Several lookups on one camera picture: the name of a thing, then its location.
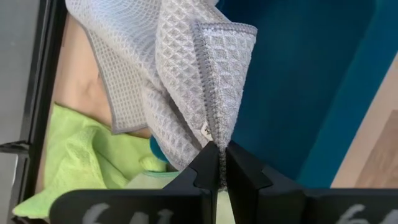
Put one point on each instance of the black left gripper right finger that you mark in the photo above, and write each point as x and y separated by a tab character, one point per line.
258	202

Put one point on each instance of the pale green microfiber towel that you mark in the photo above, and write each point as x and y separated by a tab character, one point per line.
149	180

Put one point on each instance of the black aluminium frame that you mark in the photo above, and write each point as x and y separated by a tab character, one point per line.
40	93

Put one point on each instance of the lime green microfiber towel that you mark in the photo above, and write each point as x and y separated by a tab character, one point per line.
77	155

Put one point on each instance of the teal plastic bin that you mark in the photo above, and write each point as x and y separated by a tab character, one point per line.
295	93

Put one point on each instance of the grey waffle microfiber towel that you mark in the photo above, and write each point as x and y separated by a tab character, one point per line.
186	77

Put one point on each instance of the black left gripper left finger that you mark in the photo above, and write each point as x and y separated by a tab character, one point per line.
199	199

